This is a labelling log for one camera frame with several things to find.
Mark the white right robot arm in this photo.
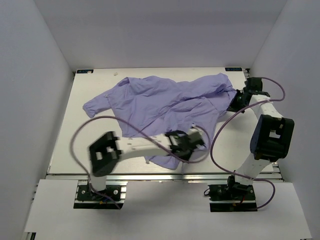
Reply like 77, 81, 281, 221
225, 77, 295, 200

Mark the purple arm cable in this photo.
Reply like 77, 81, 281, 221
69, 116, 212, 210
209, 77, 286, 208

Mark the blue label sticker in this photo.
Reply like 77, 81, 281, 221
76, 69, 94, 74
224, 67, 243, 72

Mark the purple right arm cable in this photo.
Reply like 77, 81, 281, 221
209, 77, 286, 208

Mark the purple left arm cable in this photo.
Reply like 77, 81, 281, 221
69, 116, 212, 210

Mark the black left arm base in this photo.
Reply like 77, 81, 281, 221
73, 182, 127, 210

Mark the lilac zip jacket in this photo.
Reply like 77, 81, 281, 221
82, 72, 237, 171

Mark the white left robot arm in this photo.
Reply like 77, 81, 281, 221
88, 127, 206, 200

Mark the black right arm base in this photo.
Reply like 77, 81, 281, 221
203, 184, 258, 213

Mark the blue label sticker right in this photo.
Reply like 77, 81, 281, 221
224, 67, 243, 72

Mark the blue label sticker left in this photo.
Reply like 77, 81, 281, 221
76, 69, 94, 74

